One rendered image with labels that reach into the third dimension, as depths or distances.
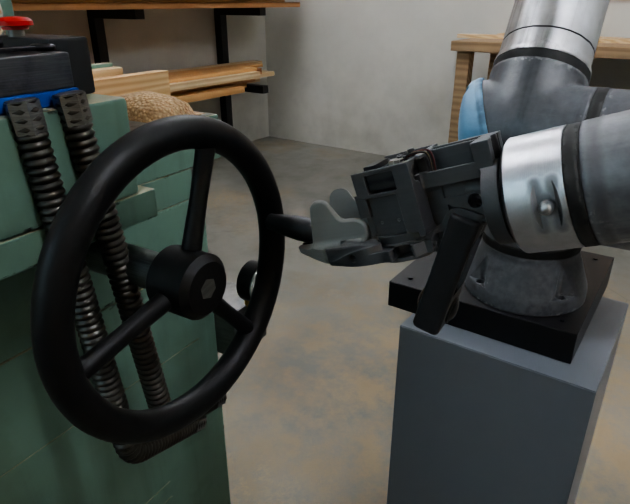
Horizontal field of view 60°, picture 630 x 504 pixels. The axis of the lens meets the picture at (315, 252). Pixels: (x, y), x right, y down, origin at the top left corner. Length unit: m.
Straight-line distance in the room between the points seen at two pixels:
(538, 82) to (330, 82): 3.81
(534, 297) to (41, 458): 0.69
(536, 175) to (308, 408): 1.27
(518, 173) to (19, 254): 0.38
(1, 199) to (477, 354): 0.68
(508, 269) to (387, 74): 3.26
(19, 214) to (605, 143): 0.42
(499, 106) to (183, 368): 0.55
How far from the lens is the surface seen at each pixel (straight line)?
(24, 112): 0.46
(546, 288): 0.90
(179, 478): 0.92
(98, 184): 0.40
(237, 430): 1.55
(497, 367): 0.89
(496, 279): 0.90
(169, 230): 0.73
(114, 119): 0.53
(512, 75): 0.55
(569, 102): 0.53
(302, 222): 0.53
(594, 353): 0.95
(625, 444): 1.70
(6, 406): 0.66
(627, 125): 0.41
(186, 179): 0.74
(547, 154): 0.41
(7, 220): 0.48
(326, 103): 4.36
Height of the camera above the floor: 1.04
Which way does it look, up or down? 24 degrees down
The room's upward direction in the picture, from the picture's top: straight up
